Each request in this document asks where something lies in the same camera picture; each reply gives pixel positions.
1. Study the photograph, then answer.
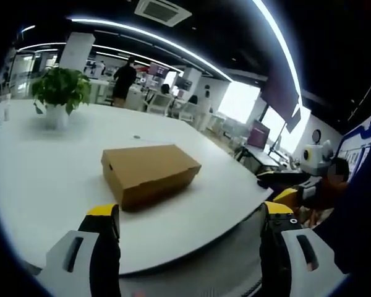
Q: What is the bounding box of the white office chair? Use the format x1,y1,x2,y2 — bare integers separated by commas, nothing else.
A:
147,92,176,116
178,101,203,122

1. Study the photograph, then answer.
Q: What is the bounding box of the dark hanging ceiling panel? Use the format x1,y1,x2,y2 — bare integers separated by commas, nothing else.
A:
258,69,302,133

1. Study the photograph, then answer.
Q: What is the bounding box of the ceiling air conditioner vent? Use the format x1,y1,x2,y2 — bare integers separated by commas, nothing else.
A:
134,0,193,28

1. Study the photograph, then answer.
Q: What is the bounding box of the curved ceiling light strip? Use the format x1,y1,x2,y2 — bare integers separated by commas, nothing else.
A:
252,0,304,97

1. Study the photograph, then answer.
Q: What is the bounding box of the green potted plant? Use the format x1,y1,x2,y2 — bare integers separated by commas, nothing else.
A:
30,66,93,116

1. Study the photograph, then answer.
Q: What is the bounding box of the dark office desk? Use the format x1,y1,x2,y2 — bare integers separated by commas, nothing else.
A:
234,144,281,174

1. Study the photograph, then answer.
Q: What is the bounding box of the brown cardboard shoe box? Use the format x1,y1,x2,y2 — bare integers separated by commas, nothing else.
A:
100,144,203,213

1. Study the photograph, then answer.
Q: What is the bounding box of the long ceiling light strip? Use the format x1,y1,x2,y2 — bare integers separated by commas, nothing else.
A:
67,16,234,83

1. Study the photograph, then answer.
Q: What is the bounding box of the blue wall poster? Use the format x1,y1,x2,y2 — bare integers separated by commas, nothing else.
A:
339,104,371,176

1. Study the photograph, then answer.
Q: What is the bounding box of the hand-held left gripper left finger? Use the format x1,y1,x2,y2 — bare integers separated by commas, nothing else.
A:
39,203,122,297

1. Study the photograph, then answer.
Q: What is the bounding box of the white square column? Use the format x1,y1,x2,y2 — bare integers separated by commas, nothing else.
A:
58,32,96,75

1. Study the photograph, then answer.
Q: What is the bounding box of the white plant pot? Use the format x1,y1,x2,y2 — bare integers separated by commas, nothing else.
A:
44,103,70,130

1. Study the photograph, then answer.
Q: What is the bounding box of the purple computer monitor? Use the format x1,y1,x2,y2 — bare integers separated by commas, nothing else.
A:
246,119,271,150

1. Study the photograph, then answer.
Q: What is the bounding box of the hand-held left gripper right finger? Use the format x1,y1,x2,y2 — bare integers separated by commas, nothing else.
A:
258,200,344,297

